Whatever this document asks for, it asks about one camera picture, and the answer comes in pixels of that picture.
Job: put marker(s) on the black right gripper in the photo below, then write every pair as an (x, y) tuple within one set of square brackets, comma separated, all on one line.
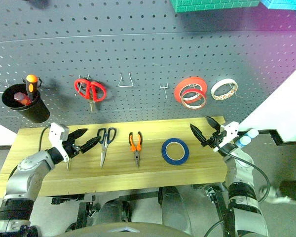
[(215, 139)]

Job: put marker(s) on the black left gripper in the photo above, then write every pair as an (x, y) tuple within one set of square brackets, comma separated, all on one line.
[(71, 149)]

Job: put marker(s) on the black and blue scissors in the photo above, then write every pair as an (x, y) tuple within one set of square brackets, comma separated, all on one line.
[(103, 150)]

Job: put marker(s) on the blue tape roll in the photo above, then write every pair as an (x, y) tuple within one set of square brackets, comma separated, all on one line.
[(163, 151)]

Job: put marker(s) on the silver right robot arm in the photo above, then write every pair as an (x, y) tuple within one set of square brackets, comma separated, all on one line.
[(239, 168)]

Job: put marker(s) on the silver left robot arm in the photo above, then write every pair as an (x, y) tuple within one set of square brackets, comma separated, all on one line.
[(27, 172)]

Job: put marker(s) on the grey pegboard panel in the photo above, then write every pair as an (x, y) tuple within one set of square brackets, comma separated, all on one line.
[(148, 49)]

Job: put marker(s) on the small red tape roll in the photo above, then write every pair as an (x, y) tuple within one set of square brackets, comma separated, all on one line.
[(193, 106)]

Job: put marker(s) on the white printed tape roll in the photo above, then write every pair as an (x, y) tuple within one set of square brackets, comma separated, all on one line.
[(212, 91)]

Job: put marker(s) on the clear plastic water bottle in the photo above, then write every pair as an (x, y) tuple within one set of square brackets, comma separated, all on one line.
[(252, 133), (243, 142)]

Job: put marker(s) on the clear tape peg hook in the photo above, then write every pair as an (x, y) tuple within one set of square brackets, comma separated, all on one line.
[(233, 90)]

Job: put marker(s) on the large red tape roll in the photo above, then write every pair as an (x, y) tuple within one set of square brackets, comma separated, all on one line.
[(177, 91)]

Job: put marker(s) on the metal double peg hook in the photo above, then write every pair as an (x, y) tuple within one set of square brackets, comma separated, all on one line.
[(80, 86)]

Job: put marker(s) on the black cup holder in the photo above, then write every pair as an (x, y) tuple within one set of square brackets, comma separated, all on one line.
[(34, 111)]

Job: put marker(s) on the small metal peg hook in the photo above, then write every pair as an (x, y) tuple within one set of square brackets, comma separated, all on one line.
[(164, 87)]

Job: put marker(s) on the red utility knife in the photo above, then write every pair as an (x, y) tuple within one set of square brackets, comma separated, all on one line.
[(22, 97)]

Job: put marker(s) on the orange and black screwdriver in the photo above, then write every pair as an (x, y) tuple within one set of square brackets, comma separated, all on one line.
[(31, 86)]

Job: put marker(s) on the white panel with black edge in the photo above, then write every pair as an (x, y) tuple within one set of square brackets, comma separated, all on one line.
[(281, 111)]

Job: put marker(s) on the grey robot torso cover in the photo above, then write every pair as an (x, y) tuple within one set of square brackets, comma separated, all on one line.
[(93, 232)]

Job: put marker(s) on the person in black trousers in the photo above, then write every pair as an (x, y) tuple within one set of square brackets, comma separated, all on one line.
[(293, 191)]

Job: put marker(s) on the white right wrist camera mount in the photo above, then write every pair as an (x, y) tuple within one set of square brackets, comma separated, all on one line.
[(233, 128)]

